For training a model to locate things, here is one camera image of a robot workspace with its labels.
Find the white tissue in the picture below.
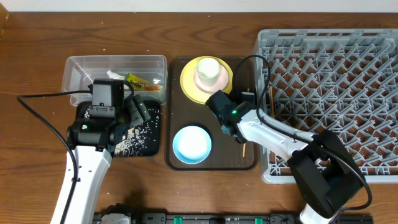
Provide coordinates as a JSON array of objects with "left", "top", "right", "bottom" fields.
[{"left": 106, "top": 70, "right": 125, "bottom": 80}]

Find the grey dishwasher rack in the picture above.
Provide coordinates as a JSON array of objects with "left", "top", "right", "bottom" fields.
[{"left": 252, "top": 29, "right": 397, "bottom": 184}]

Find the black waste tray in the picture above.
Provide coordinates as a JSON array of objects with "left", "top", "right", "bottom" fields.
[{"left": 67, "top": 96, "right": 160, "bottom": 159}]

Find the spilled rice pile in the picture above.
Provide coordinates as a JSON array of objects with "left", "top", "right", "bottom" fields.
[{"left": 83, "top": 107, "right": 160, "bottom": 156}]

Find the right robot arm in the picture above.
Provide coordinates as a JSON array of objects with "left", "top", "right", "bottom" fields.
[{"left": 205, "top": 90, "right": 366, "bottom": 223}]

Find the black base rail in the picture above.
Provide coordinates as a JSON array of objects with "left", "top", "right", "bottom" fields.
[{"left": 93, "top": 212, "right": 374, "bottom": 224}]

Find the clear plastic bin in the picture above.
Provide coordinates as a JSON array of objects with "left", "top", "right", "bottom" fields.
[{"left": 62, "top": 55, "right": 167, "bottom": 105}]

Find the brown serving tray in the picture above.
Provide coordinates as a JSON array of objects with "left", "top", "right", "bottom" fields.
[{"left": 165, "top": 56, "right": 258, "bottom": 171}]

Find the green snack wrapper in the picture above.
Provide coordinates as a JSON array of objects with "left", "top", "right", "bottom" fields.
[{"left": 124, "top": 73, "right": 162, "bottom": 91}]

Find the white cup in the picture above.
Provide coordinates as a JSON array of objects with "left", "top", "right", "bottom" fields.
[{"left": 196, "top": 58, "right": 220, "bottom": 86}]

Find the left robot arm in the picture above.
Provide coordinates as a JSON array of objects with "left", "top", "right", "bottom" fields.
[{"left": 51, "top": 79, "right": 150, "bottom": 223}]

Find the yellow plate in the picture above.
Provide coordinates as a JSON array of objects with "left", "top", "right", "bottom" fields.
[{"left": 180, "top": 56, "right": 233, "bottom": 105}]

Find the pink bowl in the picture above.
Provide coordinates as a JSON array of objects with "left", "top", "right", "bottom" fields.
[{"left": 193, "top": 65, "right": 229, "bottom": 94}]

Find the light blue bowl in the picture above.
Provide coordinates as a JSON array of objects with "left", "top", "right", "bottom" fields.
[{"left": 172, "top": 126, "right": 212, "bottom": 165}]

